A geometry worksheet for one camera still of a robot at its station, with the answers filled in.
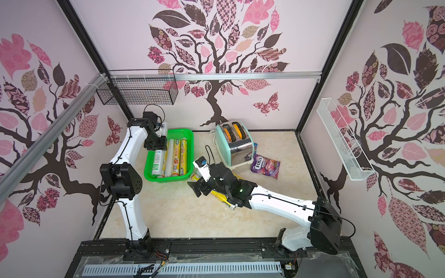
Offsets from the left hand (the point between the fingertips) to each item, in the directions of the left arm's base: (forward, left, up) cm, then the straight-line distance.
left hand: (159, 150), depth 90 cm
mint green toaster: (+3, -41, +3) cm, 41 cm away
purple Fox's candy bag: (-3, -60, -12) cm, 61 cm away
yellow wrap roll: (-1, -7, -11) cm, 13 cm away
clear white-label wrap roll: (-9, -2, 0) cm, 9 cm away
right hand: (-21, -24, +7) cm, 32 cm away
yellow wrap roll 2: (+5, -10, -12) cm, 17 cm away
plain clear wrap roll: (+3, -2, -11) cm, 12 cm away
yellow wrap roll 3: (-22, -34, -12) cm, 43 cm away
